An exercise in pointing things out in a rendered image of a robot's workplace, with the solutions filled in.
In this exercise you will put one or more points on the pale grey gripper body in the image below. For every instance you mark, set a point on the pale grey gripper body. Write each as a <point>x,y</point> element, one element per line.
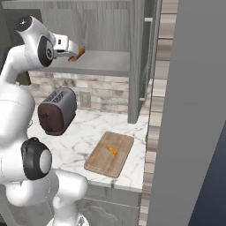
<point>73,47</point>

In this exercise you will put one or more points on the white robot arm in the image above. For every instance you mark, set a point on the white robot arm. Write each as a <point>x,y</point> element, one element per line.
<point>14,117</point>

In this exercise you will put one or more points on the small orange meat piece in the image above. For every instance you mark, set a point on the small orange meat piece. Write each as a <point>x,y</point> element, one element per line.
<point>111,150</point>

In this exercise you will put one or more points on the wooden cutting board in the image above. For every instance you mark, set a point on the wooden cutting board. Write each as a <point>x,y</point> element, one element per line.
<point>110,156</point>

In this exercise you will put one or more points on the tall grey cabinet panel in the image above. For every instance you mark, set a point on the tall grey cabinet panel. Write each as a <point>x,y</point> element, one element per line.
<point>188,73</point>

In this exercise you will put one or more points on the grey base cabinet drawer front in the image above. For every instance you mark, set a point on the grey base cabinet drawer front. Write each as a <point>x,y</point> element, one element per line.
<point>117,194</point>

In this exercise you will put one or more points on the grey base cabinet door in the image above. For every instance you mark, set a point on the grey base cabinet door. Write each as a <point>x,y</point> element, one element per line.
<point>109,214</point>

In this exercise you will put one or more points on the grey and maroon toaster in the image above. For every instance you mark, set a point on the grey and maroon toaster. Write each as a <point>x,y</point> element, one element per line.
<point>57,113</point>

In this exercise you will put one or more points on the dark navy panel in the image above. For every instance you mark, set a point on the dark navy panel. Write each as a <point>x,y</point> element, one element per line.
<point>213,191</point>

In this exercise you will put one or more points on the grey wooden wall cabinet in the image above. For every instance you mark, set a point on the grey wooden wall cabinet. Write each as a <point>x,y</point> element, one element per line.
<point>100,32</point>

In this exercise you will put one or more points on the grey wall outlet plate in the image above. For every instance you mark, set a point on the grey wall outlet plate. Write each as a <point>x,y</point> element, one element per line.
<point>85,99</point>

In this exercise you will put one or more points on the grey wall cabinet door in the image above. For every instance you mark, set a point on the grey wall cabinet door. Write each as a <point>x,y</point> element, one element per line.
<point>136,73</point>

